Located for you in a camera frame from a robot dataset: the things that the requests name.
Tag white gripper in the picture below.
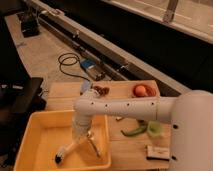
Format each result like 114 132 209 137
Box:
72 123 88 140

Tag white black-bristled brush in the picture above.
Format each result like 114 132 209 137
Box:
55 139 81 164

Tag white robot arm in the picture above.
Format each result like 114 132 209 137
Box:
72 89 213 171

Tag yellow plastic tray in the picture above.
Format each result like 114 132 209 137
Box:
13 111 111 171

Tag metal spoon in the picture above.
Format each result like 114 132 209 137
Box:
87 132 101 158

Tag dark red grapes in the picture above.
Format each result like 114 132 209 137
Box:
93 86 109 96

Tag blue sponge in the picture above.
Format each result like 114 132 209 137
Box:
80 80 92 94

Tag blue grey device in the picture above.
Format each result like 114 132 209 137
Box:
80 59 105 81

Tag green chili pepper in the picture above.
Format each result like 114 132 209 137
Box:
121 125 147 137

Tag black stool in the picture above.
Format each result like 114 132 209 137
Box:
0 77 46 160

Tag orange ball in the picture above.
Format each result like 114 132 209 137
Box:
135 85 148 97

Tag orange bowl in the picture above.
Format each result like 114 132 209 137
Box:
132 84 156 97

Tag black box on floor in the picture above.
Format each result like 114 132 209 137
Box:
18 12 40 37

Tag black coiled cable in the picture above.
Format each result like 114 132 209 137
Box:
57 52 91 82

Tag long metal rail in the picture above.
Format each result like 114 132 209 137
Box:
24 0 190 96

